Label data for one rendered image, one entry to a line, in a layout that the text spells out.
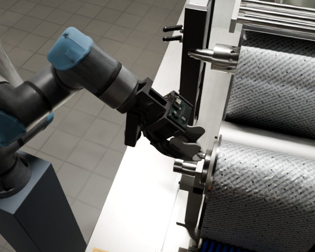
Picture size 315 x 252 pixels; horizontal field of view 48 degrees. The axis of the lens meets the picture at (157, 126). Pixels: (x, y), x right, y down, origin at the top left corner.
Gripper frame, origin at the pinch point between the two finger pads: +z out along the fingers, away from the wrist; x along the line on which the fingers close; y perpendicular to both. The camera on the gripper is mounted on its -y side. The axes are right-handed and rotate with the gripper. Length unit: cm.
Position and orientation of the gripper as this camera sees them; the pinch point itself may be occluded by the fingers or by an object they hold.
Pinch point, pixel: (195, 154)
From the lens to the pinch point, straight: 75.4
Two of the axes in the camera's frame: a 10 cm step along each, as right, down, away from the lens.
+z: 7.4, 5.6, 3.8
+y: 6.2, -3.5, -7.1
